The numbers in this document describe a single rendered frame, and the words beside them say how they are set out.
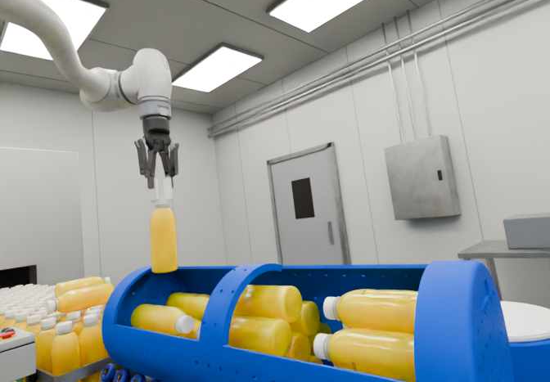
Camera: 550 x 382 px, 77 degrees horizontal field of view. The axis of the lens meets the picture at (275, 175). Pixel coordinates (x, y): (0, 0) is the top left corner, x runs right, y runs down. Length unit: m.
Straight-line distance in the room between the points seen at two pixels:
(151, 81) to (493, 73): 3.40
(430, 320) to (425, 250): 3.63
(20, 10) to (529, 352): 1.17
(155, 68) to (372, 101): 3.56
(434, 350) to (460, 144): 3.52
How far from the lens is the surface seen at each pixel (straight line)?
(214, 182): 6.38
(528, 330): 0.95
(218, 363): 0.71
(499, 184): 3.85
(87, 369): 1.24
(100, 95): 1.13
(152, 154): 1.03
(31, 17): 0.85
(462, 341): 0.49
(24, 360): 1.21
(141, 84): 1.07
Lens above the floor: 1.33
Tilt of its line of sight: 7 degrees up
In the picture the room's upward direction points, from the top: 7 degrees counter-clockwise
